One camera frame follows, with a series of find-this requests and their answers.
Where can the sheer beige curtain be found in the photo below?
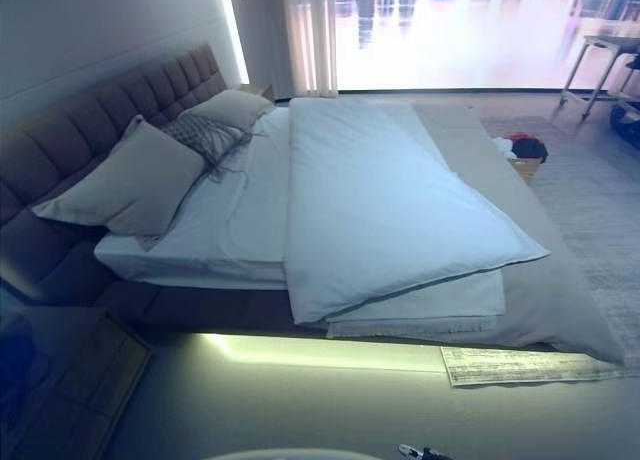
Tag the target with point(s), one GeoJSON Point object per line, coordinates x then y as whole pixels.
{"type": "Point", "coordinates": [310, 40]}

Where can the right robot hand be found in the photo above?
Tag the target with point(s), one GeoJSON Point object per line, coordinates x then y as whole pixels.
{"type": "Point", "coordinates": [417, 452]}

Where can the small wooden nightstand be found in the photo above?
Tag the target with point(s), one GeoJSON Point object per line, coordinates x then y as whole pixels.
{"type": "Point", "coordinates": [260, 90]}

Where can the white garment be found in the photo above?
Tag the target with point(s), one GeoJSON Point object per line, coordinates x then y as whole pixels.
{"type": "Point", "coordinates": [502, 147]}

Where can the light framed side table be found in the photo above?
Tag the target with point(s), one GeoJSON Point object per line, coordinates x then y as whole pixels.
{"type": "Point", "coordinates": [590, 45]}

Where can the black garment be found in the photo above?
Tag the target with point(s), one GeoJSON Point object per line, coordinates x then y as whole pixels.
{"type": "Point", "coordinates": [532, 149]}

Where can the wooden laundry basket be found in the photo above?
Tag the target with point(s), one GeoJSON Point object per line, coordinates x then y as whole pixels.
{"type": "Point", "coordinates": [527, 170]}

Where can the large beige pillow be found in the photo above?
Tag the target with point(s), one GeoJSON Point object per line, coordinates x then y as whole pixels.
{"type": "Point", "coordinates": [125, 185]}

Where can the white sheeted mattress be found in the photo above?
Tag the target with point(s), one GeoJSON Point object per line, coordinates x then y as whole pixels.
{"type": "Point", "coordinates": [235, 220]}

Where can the glass topped wooden nightstand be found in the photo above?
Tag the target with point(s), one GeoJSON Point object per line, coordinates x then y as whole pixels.
{"type": "Point", "coordinates": [65, 380]}

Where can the red garment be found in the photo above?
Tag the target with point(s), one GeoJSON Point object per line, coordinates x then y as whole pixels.
{"type": "Point", "coordinates": [517, 136]}

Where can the white duvet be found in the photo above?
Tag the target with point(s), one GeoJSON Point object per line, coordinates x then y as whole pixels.
{"type": "Point", "coordinates": [375, 195]}

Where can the grey fringed woven cushion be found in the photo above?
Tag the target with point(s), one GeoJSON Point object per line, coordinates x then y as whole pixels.
{"type": "Point", "coordinates": [200, 135]}

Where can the small beige pillow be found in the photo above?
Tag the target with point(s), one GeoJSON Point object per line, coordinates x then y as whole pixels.
{"type": "Point", "coordinates": [230, 107]}

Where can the pale grey streaked rug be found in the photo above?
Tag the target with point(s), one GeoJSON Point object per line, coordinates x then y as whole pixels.
{"type": "Point", "coordinates": [600, 220]}

